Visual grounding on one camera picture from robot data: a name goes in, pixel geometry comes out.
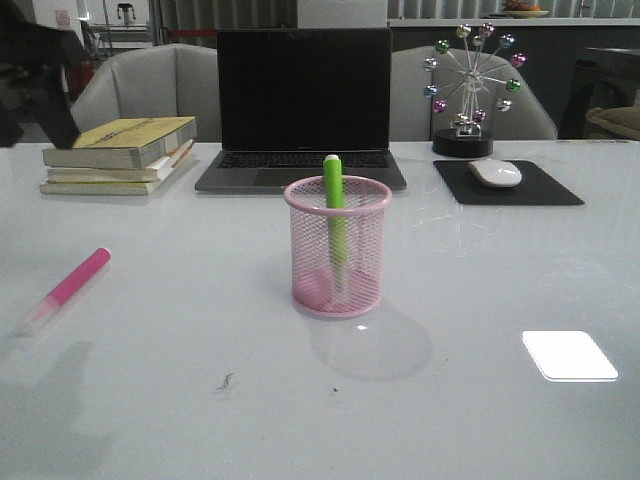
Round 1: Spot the black mouse pad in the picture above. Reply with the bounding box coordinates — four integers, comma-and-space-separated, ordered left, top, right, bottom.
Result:
433, 160, 584, 206

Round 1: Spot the pink mesh pen holder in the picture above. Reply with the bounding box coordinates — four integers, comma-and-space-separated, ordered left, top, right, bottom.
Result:
284, 175, 392, 318

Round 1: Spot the top yellow book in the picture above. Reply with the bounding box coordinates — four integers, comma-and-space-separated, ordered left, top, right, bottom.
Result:
42, 116, 197, 169

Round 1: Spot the grey laptop black screen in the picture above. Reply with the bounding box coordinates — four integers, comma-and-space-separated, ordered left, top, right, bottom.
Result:
195, 28, 407, 194

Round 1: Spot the cream book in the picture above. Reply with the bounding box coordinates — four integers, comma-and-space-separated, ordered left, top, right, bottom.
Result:
39, 156, 188, 196
47, 139, 194, 183

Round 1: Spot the green highlighter pen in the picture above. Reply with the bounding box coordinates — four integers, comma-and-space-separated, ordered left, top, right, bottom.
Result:
323, 154, 348, 295

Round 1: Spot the fruit bowl on counter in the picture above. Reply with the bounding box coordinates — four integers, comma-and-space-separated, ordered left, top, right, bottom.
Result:
502, 0, 549, 19

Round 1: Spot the pink highlighter pen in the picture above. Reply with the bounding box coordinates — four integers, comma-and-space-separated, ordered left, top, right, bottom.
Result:
11, 247, 111, 338

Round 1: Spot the bottom cream book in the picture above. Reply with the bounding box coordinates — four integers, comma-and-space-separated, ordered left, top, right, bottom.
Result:
39, 156, 188, 196

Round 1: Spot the left grey armchair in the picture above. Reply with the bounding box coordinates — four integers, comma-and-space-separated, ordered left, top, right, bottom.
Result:
71, 43, 222, 142

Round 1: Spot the right grey armchair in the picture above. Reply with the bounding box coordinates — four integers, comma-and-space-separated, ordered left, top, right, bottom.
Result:
390, 46, 557, 141

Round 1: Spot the grey armchair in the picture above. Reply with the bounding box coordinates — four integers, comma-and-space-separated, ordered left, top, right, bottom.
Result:
390, 46, 557, 141
71, 43, 222, 142

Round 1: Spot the white computer mouse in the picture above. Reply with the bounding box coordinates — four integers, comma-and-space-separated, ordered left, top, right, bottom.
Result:
468, 159, 523, 188

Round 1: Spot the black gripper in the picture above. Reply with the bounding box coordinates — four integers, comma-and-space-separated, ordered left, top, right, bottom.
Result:
1, 1, 85, 149

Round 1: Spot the middle cream book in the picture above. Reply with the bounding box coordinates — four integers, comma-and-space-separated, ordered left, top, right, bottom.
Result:
47, 139, 194, 183

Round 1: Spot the olive sofa cushion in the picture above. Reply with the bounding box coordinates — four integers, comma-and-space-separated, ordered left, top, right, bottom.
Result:
585, 106, 640, 140

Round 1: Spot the red trash bin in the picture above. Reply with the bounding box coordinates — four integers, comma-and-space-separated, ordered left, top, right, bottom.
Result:
65, 53, 94, 101

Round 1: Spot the ferris wheel desk toy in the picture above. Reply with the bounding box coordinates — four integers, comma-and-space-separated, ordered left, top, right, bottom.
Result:
423, 22, 524, 158

